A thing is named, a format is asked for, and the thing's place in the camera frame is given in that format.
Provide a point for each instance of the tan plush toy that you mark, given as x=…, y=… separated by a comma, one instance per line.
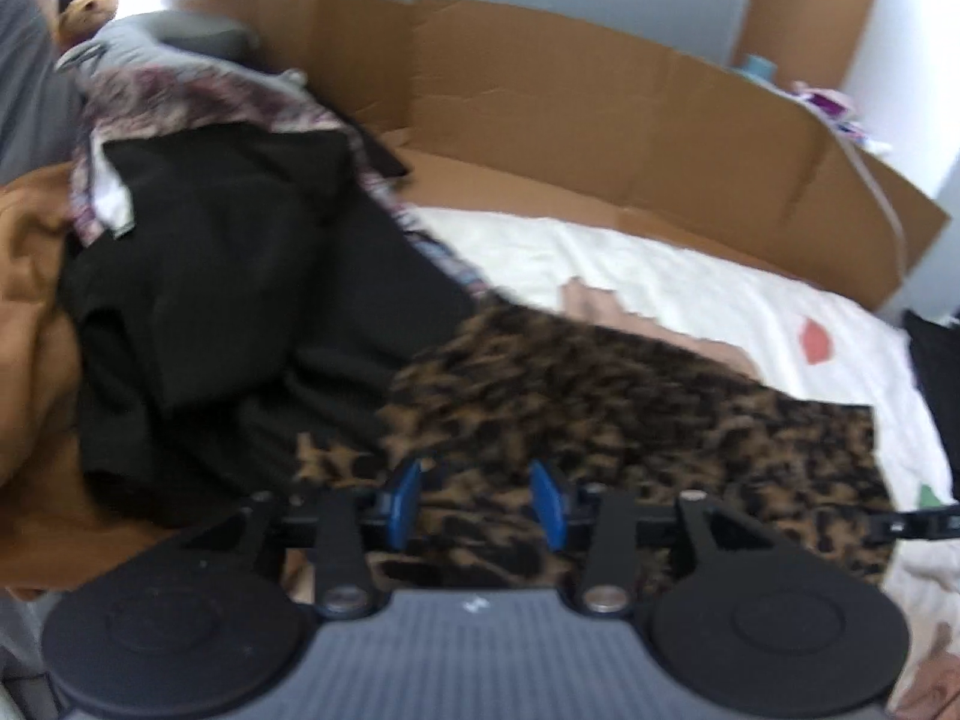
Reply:
x=86, y=0

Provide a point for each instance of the floral patterned cloth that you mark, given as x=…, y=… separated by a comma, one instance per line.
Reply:
x=195, y=94

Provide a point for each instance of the grey garment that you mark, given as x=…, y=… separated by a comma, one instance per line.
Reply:
x=142, y=34

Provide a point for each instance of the leopard print skirt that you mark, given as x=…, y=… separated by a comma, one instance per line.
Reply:
x=600, y=405

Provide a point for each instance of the white printed blanket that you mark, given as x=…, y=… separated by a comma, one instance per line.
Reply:
x=675, y=270

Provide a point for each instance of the flattened cardboard box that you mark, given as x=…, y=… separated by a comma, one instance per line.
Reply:
x=562, y=112

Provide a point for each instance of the teal cup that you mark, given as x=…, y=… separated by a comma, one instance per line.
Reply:
x=757, y=67

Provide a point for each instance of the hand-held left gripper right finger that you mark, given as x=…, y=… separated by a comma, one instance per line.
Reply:
x=547, y=506

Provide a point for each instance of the brown garment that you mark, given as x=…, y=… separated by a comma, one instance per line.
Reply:
x=30, y=390

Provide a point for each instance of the tall cardboard box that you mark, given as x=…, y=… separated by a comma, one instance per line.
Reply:
x=810, y=0

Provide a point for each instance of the crumpled black garment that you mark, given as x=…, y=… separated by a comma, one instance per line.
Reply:
x=225, y=277

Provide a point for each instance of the pink purple packets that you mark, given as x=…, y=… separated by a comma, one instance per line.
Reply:
x=832, y=109

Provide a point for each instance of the folded black garment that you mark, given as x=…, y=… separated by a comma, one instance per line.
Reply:
x=937, y=375

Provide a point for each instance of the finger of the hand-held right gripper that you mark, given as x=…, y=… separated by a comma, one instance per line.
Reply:
x=922, y=525

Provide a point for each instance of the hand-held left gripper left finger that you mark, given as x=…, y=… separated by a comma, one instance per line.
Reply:
x=403, y=506

